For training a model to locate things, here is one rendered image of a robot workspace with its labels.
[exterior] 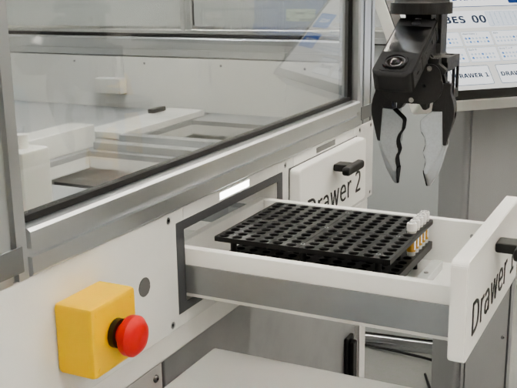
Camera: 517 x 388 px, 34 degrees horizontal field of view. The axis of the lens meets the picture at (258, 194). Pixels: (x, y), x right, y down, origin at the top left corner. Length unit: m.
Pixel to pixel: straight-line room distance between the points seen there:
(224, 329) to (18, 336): 0.43
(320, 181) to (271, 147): 0.16
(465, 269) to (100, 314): 0.36
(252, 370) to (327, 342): 0.54
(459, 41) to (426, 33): 0.87
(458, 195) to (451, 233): 0.82
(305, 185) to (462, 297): 0.46
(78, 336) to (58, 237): 0.09
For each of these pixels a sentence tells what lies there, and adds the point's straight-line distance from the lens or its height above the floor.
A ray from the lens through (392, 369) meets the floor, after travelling 2.77.
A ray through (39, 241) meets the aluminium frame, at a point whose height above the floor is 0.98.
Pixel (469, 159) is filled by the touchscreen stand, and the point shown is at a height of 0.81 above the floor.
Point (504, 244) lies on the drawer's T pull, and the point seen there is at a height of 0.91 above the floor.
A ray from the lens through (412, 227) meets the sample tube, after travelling 1.05.
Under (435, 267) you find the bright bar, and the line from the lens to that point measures 1.09.
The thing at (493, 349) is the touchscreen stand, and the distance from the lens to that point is 2.12.
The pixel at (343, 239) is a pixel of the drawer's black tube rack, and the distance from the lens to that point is 1.02.
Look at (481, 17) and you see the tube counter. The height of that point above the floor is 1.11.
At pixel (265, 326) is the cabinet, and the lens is 1.28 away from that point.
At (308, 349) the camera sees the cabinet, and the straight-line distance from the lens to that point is 1.46.
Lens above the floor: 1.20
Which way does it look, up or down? 14 degrees down
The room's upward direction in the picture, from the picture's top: 1 degrees counter-clockwise
